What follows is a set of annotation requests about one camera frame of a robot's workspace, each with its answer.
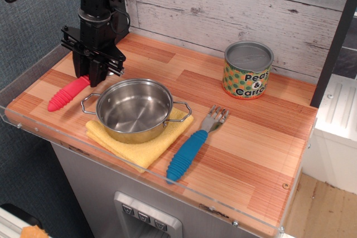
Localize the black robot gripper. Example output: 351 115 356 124
61 9 126 88

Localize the red handled metal spoon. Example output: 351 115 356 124
47 75 91 112

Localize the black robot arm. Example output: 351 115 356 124
62 0 131 88

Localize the stainless steel pot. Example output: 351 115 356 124
81 78 192 144

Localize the clear acrylic table guard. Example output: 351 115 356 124
5 33 317 237

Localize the yellow folded cloth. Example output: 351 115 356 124
85 115 194 173

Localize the grey toy fridge cabinet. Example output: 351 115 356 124
52 144 254 237

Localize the peas and carrots can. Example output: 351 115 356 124
222 41 274 100

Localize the orange object bottom left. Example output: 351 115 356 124
20 225 49 238

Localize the white toy sink unit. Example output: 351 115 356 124
302 74 356 193

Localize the blue handled metal fork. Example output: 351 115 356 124
166 105 229 184

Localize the dark right support post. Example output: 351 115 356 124
310 0 356 108

